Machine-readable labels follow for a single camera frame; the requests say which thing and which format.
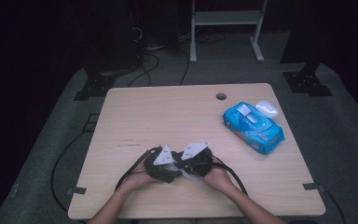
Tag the blue wet wipes pack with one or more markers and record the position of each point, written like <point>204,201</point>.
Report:
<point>261,133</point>

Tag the person's right hand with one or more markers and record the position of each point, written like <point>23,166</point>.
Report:
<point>219,180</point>

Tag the white sticker flap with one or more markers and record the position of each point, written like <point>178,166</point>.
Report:
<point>244,110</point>

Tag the black stand base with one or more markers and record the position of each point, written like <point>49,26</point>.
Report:
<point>307,84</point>
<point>94,88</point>

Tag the white metal stand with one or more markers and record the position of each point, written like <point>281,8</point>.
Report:
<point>227,18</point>

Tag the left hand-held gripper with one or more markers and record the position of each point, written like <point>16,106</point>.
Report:
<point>163,157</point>

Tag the black metal frame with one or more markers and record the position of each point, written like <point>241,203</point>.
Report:
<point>88,123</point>

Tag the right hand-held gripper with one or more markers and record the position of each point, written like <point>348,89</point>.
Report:
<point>195,149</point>

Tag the white wet wipe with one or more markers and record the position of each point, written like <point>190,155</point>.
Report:
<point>195,179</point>

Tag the person's left hand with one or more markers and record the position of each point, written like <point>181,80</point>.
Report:
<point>136,183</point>

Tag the grey tape strip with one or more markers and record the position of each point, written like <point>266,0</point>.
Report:
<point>313,186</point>
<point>76,190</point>

